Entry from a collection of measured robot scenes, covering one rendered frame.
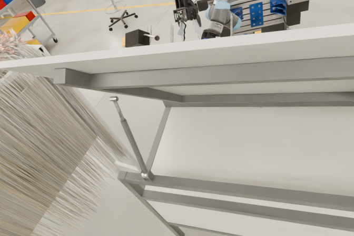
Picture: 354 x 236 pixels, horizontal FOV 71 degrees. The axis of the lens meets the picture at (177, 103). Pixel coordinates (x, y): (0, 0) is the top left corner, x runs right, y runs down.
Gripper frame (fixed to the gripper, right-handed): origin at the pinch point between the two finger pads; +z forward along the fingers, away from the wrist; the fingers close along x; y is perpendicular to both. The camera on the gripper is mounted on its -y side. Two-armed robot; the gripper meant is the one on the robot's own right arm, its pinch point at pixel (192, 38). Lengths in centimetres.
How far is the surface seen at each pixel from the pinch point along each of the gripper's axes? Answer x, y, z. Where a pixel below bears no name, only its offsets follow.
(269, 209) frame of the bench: 33, 25, 71
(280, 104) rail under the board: 34, -24, 43
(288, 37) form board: 46, 67, -4
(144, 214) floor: -72, -10, 133
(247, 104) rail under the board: 17, -22, 43
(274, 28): 41, 43, -4
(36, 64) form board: -9, 73, -7
